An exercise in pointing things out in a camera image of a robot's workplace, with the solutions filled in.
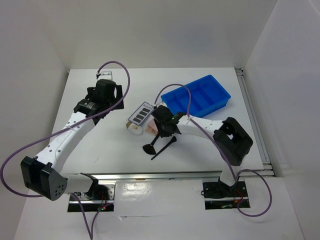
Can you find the pink eyeshadow palette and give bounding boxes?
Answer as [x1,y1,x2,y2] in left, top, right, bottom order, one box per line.
[145,125,158,136]

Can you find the black slim makeup brush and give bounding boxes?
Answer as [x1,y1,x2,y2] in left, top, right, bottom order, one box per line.
[150,136,177,161]

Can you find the black fan makeup brush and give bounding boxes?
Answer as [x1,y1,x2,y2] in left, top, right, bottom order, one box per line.
[142,133,160,155]

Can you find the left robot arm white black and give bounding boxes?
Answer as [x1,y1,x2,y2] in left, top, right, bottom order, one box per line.
[20,79,124,201]

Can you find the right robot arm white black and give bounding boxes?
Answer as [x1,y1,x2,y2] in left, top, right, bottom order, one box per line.
[151,105,253,196]

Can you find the blue plastic divided bin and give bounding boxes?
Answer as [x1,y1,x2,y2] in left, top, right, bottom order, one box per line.
[161,75,231,118]

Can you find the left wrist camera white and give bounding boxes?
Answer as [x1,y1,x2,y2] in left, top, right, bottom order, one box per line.
[96,70,113,81]

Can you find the aluminium rail front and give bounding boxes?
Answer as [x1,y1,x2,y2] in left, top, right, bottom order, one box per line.
[90,171,222,182]

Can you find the aluminium rail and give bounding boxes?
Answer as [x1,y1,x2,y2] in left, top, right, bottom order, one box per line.
[90,171,222,182]
[234,68,275,177]

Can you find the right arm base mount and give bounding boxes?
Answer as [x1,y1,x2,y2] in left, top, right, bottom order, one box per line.
[200,181,251,210]

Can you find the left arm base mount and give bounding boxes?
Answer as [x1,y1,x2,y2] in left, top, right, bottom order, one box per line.
[75,181,116,213]

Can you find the aluminium rail right side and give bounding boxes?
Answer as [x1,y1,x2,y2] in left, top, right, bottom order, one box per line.
[234,68,275,177]

